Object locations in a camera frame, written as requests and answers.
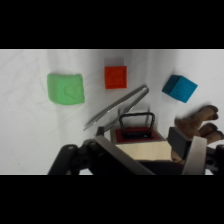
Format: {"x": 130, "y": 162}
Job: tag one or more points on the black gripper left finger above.
{"x": 110, "y": 156}

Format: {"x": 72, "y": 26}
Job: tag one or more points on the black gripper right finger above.
{"x": 195, "y": 156}

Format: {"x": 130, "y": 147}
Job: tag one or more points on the green block with triangle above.
{"x": 65, "y": 89}

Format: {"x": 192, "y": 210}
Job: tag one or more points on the brown plush toy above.
{"x": 196, "y": 124}

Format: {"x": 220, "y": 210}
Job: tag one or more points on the metal tweezers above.
{"x": 117, "y": 105}

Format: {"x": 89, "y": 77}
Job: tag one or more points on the blue block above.
{"x": 180, "y": 88}

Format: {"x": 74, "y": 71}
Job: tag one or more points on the red block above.
{"x": 115, "y": 77}

